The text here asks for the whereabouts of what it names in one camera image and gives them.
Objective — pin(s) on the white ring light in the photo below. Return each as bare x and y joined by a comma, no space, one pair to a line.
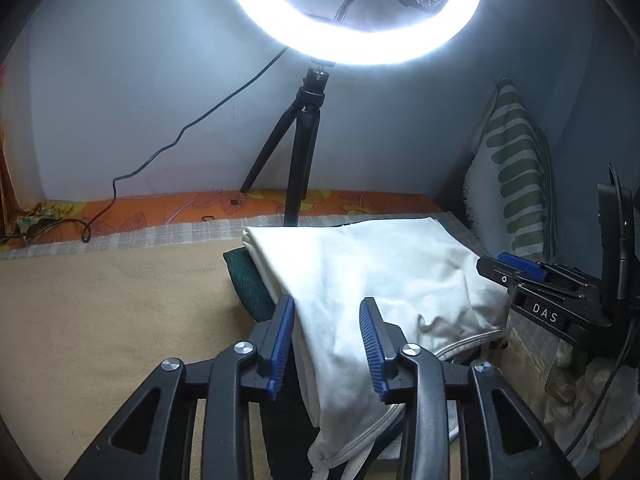
339,40

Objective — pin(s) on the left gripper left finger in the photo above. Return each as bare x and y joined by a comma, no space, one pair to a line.
150,436

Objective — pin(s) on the colourful floral scarf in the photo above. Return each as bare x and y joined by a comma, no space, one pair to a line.
44,224

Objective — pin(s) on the white camisole top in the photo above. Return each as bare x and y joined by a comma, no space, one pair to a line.
422,279

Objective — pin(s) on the green striped white pillow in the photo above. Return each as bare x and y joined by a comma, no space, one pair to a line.
509,187

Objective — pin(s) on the dark green folded garment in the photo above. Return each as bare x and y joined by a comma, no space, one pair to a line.
248,284

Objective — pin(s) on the beige blanket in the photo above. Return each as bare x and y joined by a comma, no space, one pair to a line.
80,332

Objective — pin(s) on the small black tripod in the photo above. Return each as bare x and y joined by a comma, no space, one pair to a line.
304,114

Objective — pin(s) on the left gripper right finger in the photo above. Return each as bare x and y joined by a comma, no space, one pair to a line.
500,437

